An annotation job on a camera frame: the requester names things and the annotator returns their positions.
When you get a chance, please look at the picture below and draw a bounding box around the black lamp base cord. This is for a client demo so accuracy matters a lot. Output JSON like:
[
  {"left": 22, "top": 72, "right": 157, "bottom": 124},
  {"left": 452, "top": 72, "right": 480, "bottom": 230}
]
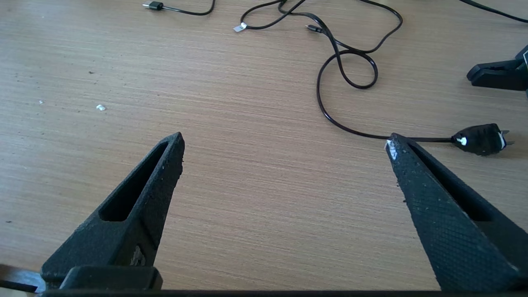
[{"left": 459, "top": 0, "right": 528, "bottom": 24}]

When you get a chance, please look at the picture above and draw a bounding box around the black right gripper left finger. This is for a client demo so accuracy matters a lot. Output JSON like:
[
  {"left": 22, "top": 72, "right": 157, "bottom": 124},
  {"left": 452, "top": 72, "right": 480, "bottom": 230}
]
[{"left": 41, "top": 132, "right": 185, "bottom": 290}]

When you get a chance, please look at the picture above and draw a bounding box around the black cable with silver connector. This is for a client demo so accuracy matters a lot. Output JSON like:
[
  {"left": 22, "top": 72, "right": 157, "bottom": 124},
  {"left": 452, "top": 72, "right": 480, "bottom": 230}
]
[{"left": 233, "top": 0, "right": 403, "bottom": 54}]

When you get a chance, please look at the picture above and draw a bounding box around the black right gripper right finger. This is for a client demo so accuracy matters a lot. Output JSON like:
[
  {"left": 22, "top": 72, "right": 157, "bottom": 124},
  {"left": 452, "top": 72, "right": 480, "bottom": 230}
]
[{"left": 386, "top": 132, "right": 528, "bottom": 292}]

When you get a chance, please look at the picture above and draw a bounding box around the black lamp cable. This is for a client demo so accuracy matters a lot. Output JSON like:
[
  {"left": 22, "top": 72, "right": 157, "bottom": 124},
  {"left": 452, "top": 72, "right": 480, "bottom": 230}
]
[{"left": 278, "top": 0, "right": 515, "bottom": 156}]

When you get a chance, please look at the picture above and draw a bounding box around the black plastic clip stand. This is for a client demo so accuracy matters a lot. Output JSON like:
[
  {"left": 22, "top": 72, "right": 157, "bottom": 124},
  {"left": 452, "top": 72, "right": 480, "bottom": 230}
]
[{"left": 467, "top": 59, "right": 528, "bottom": 92}]

